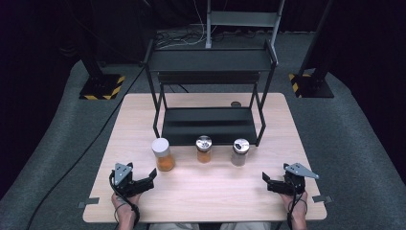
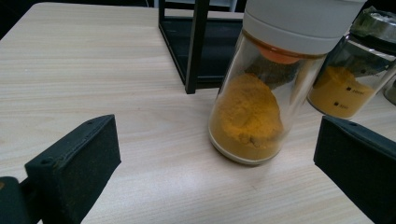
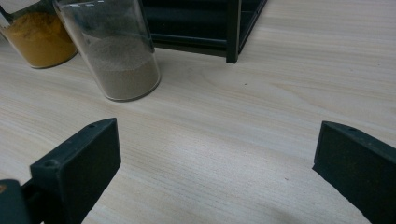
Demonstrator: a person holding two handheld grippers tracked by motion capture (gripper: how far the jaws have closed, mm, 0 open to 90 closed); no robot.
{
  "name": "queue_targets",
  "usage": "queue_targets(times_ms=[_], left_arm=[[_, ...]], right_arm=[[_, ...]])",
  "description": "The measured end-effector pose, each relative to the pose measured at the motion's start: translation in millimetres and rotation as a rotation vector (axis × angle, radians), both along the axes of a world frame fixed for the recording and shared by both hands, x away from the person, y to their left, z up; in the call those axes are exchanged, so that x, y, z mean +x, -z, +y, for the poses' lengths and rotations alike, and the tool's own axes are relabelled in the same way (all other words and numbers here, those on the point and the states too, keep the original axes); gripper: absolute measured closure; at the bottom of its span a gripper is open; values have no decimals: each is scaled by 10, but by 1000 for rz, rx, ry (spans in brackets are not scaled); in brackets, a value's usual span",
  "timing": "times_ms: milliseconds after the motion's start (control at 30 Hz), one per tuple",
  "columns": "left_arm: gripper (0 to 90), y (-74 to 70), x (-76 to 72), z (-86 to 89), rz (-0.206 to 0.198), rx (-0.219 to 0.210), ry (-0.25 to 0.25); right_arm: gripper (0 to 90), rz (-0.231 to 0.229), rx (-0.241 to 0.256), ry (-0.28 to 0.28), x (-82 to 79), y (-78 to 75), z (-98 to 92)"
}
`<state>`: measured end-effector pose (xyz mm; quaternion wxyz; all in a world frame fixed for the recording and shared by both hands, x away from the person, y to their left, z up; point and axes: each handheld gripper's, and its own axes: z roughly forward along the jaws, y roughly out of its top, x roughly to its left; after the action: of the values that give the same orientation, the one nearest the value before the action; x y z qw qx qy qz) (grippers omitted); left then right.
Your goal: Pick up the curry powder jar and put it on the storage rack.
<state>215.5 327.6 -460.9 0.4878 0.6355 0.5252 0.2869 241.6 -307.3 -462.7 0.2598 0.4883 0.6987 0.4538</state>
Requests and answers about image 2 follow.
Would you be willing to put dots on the white-lidded glass spice jar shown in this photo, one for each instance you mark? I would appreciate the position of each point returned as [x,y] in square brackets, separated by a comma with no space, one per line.
[249,124]

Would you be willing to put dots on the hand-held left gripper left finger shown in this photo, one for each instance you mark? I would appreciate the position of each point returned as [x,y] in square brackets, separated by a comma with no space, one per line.
[77,161]

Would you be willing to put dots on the black metal rack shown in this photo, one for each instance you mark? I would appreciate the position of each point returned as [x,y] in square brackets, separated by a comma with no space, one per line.
[196,46]

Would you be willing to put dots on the taped metal-lidded glass spice jar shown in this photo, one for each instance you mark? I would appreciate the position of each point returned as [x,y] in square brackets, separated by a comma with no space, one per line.
[339,93]

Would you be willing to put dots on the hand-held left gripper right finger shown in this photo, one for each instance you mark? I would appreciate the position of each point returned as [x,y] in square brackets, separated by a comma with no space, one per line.
[361,161]

